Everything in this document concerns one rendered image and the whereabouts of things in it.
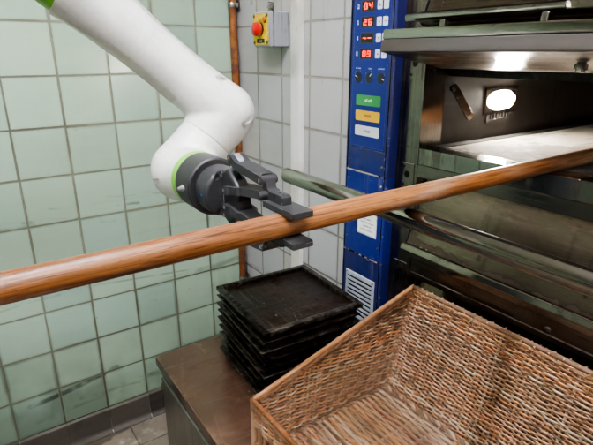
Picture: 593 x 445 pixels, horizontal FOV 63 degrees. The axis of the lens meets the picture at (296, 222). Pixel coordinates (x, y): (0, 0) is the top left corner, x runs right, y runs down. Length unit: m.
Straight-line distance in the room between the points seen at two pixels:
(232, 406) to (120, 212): 0.84
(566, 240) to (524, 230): 0.08
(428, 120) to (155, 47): 0.65
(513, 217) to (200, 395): 0.85
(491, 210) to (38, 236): 1.36
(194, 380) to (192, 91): 0.79
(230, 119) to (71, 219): 1.01
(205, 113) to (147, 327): 1.27
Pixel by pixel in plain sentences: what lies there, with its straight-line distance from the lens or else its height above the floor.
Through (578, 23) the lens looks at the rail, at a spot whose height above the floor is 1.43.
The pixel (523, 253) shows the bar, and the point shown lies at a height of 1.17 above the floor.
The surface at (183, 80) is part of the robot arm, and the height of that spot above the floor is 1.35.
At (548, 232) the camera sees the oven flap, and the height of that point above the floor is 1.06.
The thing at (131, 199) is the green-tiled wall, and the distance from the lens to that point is 1.81.
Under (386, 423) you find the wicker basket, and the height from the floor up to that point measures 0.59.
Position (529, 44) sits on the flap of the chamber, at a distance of 0.86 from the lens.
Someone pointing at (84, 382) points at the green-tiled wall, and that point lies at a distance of 2.04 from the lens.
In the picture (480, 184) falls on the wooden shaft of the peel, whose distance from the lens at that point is 0.83.
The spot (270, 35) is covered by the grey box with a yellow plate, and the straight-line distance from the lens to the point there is 1.56.
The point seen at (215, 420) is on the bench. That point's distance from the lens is 1.24.
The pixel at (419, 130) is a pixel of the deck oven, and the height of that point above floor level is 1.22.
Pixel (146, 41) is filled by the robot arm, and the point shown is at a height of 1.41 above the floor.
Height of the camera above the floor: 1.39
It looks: 19 degrees down
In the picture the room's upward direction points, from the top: straight up
